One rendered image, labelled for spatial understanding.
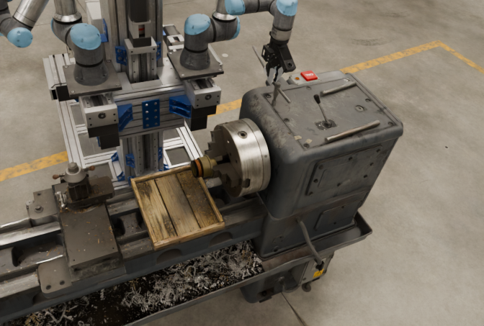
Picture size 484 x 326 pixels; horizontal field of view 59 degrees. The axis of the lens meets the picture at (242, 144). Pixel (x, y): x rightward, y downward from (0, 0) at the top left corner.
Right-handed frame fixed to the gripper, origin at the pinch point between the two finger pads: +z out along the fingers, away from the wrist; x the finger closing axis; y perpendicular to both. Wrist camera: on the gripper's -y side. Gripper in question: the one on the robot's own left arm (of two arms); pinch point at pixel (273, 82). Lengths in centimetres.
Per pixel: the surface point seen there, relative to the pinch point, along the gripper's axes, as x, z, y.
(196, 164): 37.0, 23.4, -13.2
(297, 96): -13.5, 9.5, -1.3
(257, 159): 16.5, 16.4, -23.9
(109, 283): 78, 64, -28
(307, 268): -21, 100, -39
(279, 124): 3.2, 9.7, -14.5
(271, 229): 7, 57, -33
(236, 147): 23.5, 12.8, -18.4
